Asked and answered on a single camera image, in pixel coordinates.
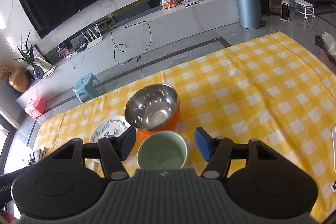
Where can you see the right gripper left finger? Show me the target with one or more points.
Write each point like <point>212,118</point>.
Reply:
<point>112,151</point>

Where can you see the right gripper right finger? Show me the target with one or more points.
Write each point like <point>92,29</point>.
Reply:
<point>218,153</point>

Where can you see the white Fruity painted plate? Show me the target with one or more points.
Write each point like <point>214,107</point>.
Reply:
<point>112,126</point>

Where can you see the green ceramic bowl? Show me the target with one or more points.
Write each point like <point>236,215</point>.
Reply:
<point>162,150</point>

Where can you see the orange steel bowl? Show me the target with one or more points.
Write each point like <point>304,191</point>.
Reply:
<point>153,108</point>

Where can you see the light blue plastic stool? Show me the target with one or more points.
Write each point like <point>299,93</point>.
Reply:
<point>85,86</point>

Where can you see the pink storage box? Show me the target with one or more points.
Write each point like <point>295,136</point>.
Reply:
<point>36,107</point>

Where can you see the yellow checkered tablecloth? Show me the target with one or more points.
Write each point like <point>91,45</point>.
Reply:
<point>270,88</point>

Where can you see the golden round vase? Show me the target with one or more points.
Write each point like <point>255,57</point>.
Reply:
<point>19,80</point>

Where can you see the white wifi router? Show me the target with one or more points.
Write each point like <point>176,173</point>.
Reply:
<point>92,37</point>

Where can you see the smartphone on stand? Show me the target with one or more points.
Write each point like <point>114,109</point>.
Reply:
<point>333,134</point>

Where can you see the green plant in blue vase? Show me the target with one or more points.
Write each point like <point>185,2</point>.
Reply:
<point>27,56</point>

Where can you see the white tv cabinet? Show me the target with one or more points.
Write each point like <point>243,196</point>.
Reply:
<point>144,34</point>

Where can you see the grey metal trash bin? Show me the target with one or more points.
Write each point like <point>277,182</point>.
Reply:
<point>249,12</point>

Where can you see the pink small heater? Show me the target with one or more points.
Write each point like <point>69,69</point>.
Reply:
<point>285,10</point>

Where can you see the white round stand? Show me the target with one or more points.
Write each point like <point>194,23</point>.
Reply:
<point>305,8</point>

